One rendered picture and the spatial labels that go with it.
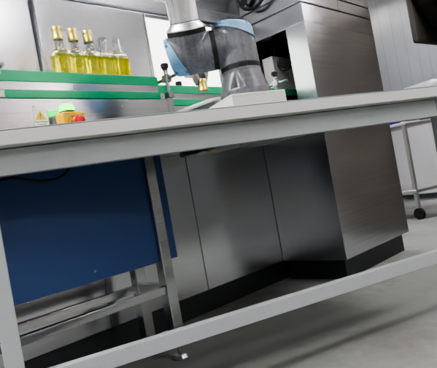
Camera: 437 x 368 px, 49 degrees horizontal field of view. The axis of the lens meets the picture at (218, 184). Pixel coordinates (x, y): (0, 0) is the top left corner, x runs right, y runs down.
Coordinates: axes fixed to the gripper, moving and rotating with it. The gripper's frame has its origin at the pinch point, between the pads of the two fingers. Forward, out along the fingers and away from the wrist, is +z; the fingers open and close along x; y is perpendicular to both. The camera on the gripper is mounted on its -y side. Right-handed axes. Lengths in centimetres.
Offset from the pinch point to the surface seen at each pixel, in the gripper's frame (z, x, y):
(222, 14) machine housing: -45, -59, 33
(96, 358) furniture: 73, 68, -14
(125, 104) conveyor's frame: 6.6, 29.8, 7.9
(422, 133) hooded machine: 22, -418, 71
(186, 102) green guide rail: 3.2, -8.2, 17.7
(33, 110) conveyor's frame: 8, 61, 9
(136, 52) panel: -21.6, -1.2, 34.3
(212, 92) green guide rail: -1.1, -24.2, 17.1
